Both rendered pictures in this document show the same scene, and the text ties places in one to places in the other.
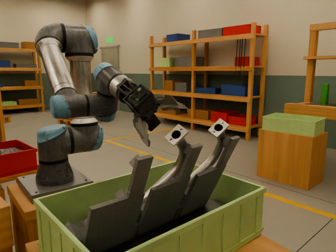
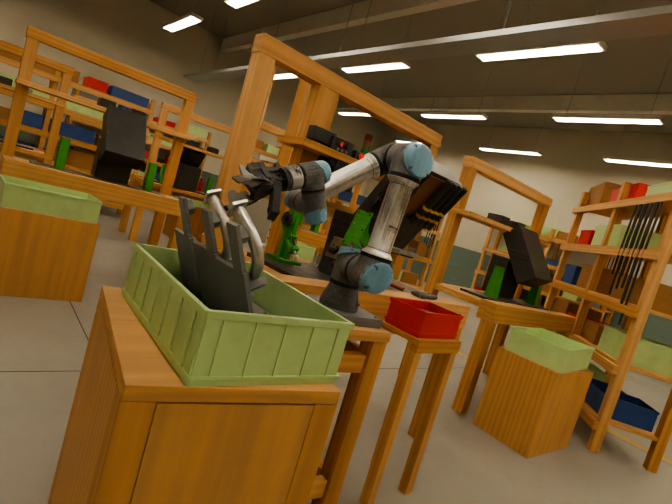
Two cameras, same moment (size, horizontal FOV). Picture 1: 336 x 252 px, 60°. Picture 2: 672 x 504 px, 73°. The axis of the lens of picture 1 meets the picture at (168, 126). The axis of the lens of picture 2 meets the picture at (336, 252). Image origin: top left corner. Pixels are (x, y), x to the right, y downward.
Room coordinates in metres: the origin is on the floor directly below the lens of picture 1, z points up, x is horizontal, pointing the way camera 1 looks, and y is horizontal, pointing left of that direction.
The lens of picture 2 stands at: (1.16, -1.22, 1.23)
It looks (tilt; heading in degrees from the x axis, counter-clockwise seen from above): 5 degrees down; 92
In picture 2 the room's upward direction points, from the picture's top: 16 degrees clockwise
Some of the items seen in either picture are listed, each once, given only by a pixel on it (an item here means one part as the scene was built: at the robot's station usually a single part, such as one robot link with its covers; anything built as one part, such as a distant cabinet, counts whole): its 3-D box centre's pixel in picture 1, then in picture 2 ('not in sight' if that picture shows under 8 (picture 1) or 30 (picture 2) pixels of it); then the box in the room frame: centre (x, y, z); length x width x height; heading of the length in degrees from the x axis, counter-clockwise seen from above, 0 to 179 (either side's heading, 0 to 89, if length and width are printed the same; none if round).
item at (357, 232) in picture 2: not in sight; (361, 229); (1.18, 1.20, 1.17); 0.13 x 0.12 x 0.20; 45
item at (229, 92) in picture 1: (199, 81); not in sight; (6.74, -0.71, 1.10); 3.01 x 0.55 x 2.20; 42
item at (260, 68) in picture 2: not in sight; (338, 188); (0.98, 1.51, 1.36); 1.49 x 0.09 x 0.97; 45
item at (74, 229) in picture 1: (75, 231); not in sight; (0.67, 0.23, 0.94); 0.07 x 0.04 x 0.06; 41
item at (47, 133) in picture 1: (54, 141); (351, 264); (1.18, 0.47, 1.05); 0.13 x 0.12 x 0.14; 123
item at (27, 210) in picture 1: (56, 191); (333, 319); (1.17, 0.48, 0.83); 0.32 x 0.32 x 0.04; 38
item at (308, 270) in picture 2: not in sight; (348, 277); (1.19, 1.30, 0.89); 1.10 x 0.42 x 0.02; 45
